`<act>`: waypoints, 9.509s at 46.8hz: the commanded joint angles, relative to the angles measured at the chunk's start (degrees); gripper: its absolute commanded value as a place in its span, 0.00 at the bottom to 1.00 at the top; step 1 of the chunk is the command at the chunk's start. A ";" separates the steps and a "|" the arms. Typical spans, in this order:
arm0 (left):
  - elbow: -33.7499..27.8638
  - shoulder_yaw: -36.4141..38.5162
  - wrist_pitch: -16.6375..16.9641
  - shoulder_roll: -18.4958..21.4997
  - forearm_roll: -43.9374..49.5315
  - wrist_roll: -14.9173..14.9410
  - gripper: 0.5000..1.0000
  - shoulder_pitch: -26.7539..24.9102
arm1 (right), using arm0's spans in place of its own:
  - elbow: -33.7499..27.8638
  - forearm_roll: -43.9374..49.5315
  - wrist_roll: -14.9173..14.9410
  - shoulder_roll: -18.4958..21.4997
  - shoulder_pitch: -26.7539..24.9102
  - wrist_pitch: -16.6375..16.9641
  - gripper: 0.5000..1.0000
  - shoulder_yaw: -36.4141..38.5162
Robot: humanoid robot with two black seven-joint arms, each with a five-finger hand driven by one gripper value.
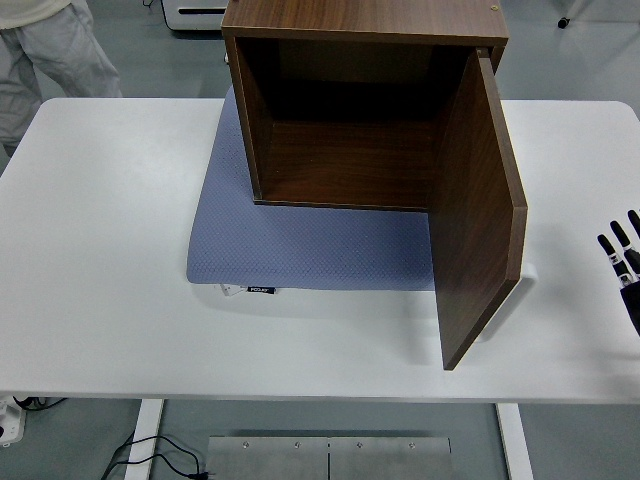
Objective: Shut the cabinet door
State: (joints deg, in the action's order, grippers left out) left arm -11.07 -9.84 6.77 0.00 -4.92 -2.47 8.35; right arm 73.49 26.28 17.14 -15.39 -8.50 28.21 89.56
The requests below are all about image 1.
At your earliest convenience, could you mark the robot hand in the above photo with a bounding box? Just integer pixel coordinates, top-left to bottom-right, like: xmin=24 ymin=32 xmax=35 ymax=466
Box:
xmin=596 ymin=208 xmax=640 ymax=337

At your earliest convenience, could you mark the white door handle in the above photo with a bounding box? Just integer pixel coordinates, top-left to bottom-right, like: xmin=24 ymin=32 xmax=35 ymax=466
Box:
xmin=472 ymin=263 xmax=540 ymax=345

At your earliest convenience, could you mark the brown wooden cabinet door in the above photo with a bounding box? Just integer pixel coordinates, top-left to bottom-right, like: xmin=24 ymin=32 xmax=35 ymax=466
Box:
xmin=427 ymin=48 xmax=529 ymax=372

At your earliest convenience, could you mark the brown wooden cabinet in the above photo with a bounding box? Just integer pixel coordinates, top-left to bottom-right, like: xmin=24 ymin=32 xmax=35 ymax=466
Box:
xmin=221 ymin=0 xmax=511 ymax=209

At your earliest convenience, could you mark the white table leg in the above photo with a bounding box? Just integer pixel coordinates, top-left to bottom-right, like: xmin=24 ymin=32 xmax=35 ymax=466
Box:
xmin=124 ymin=399 xmax=165 ymax=480
xmin=495 ymin=401 xmax=535 ymax=480

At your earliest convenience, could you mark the grey metal plate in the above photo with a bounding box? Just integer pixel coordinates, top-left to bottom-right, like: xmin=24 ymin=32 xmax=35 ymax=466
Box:
xmin=207 ymin=435 xmax=330 ymax=480
xmin=327 ymin=435 xmax=453 ymax=480

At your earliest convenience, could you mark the blue-grey textured mat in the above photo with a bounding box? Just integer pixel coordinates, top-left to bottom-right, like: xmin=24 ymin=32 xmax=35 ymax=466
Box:
xmin=185 ymin=85 xmax=436 ymax=294

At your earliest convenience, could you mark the white floor appliance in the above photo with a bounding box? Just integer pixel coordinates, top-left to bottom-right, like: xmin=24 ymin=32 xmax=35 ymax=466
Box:
xmin=162 ymin=0 xmax=231 ymax=35

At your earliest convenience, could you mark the person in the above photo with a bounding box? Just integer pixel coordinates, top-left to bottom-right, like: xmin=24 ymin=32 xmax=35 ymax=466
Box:
xmin=0 ymin=0 xmax=124 ymax=149

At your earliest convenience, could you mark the white power strip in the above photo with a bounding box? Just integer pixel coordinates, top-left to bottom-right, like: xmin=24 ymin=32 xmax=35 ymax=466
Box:
xmin=0 ymin=394 xmax=26 ymax=447

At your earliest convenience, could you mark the black floor cable with plug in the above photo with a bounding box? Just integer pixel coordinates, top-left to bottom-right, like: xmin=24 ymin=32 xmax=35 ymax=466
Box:
xmin=99 ymin=434 xmax=216 ymax=480

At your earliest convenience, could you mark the black cable at power strip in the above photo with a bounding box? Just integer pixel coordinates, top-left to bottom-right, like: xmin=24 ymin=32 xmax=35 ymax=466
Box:
xmin=12 ymin=395 xmax=67 ymax=413

